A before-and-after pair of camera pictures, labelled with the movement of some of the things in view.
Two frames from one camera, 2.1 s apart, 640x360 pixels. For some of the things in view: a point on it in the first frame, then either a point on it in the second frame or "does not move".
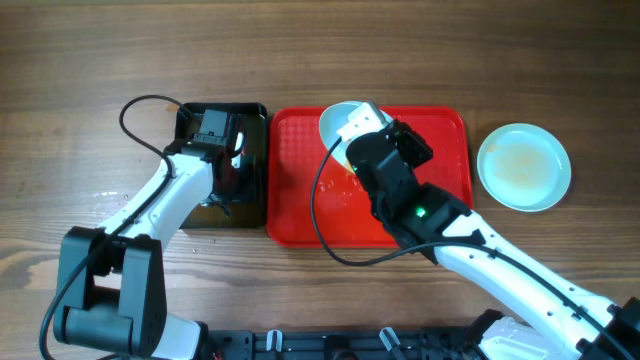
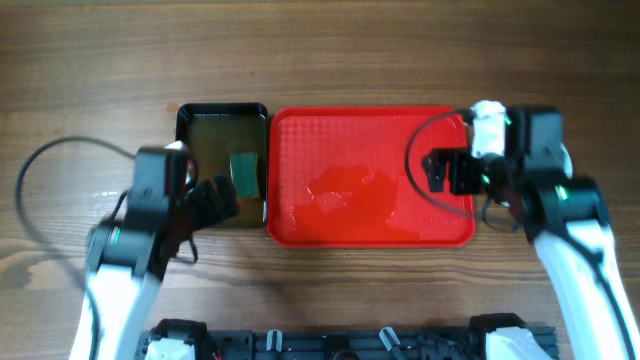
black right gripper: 408,139 to 460,159
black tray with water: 249,207 does not move
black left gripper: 230,198 to 213,209
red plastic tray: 347,213 does not move
